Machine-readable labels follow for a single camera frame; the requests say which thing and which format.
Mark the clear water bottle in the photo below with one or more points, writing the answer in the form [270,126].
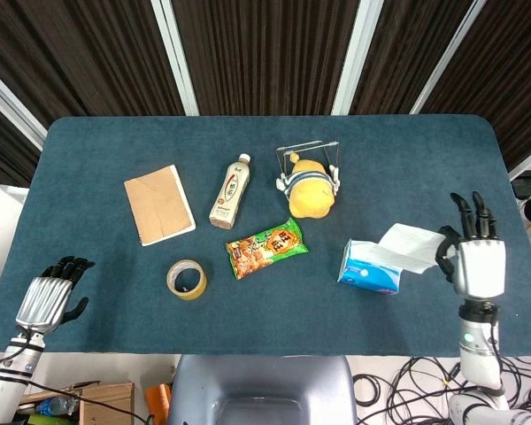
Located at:
[57,405]

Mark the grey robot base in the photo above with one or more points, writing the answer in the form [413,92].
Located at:
[261,385]

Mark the brown kraft notebook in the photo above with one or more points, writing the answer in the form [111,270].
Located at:
[159,206]

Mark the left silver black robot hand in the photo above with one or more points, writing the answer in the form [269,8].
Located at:
[44,303]

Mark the blue felt table cover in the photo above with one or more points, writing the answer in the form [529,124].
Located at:
[115,310]

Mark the yellowish packing tape roll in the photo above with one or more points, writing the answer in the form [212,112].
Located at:
[194,292]

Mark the green snack bag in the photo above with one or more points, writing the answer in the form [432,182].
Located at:
[265,250]

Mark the yellow plush toy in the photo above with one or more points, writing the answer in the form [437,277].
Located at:
[312,197]

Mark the orange foam piece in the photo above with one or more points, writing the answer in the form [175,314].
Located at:
[158,400]

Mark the milk tea plastic bottle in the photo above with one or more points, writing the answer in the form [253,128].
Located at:
[230,195]

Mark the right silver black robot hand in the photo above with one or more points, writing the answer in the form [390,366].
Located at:
[480,270]

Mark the white tissue sheet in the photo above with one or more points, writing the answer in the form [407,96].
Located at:
[409,243]

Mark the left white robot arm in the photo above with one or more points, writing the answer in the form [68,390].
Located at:
[6,380]

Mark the cardboard box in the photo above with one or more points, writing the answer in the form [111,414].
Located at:
[106,405]

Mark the white window frame post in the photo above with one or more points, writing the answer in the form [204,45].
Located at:
[174,57]
[13,108]
[357,57]
[447,57]

